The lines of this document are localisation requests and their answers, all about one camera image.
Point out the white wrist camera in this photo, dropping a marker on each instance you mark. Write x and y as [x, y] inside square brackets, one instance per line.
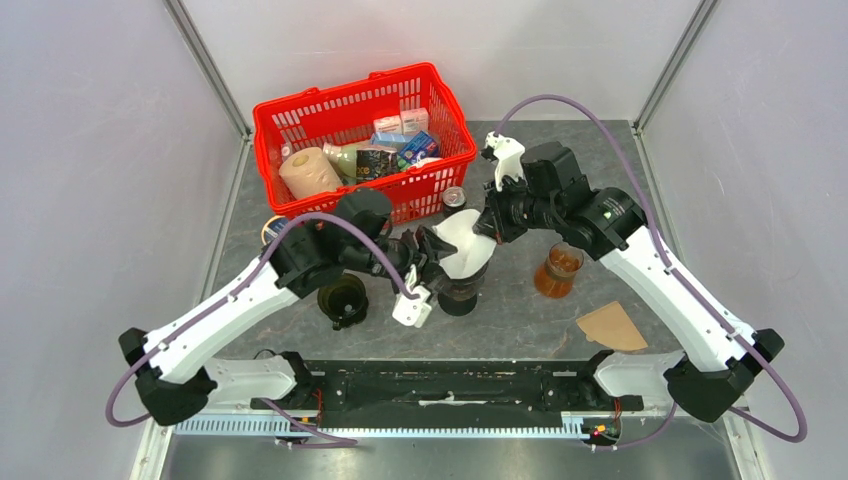
[506, 153]
[413, 312]

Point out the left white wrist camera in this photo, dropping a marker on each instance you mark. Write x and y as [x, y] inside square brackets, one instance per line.
[413, 312]

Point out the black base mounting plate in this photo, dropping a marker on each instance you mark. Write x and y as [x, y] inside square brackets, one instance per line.
[383, 394]

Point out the white paper coffee filter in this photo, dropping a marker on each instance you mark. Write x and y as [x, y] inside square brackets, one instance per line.
[473, 250]

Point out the pale green plastic bottle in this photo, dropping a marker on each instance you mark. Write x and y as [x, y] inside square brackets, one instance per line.
[344, 157]

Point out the white pink small box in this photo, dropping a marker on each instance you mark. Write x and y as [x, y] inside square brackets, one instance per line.
[414, 121]

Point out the red black coffee server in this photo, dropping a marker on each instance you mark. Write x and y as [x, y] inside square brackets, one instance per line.
[457, 307]

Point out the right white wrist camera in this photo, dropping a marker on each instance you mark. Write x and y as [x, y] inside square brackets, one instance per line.
[506, 153]

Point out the dark green dripper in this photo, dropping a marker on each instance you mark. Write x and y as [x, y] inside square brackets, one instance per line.
[345, 302]

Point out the amber glass beaker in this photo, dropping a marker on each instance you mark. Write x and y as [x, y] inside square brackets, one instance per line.
[556, 275]

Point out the white item in basket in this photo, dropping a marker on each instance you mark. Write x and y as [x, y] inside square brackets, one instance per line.
[425, 161]

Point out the white cable duct rail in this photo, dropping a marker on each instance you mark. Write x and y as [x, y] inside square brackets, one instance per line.
[272, 424]

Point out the blue detergent box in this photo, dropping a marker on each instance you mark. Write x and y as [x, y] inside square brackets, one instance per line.
[422, 145]

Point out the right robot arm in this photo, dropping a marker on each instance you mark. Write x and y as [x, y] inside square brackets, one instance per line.
[544, 188]

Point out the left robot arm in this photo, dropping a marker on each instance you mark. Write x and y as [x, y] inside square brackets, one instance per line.
[176, 369]

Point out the red plastic shopping basket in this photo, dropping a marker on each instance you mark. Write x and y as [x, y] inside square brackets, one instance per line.
[345, 114]

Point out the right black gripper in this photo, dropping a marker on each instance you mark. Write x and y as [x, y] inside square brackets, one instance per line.
[492, 221]

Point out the black yellow drink can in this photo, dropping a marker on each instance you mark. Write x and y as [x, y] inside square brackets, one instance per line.
[454, 199]

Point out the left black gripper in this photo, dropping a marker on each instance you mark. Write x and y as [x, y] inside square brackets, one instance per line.
[426, 259]

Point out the clear grey glass dripper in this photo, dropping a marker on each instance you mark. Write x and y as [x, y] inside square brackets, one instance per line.
[465, 288]

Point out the light blue packet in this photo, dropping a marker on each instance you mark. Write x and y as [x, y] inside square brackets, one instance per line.
[390, 140]

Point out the brown paper coffee filter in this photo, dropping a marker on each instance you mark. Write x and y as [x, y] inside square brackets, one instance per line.
[613, 328]

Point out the beige toilet paper roll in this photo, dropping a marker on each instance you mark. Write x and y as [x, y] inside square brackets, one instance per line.
[308, 172]

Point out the masking tape roll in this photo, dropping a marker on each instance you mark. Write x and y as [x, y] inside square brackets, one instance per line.
[272, 228]

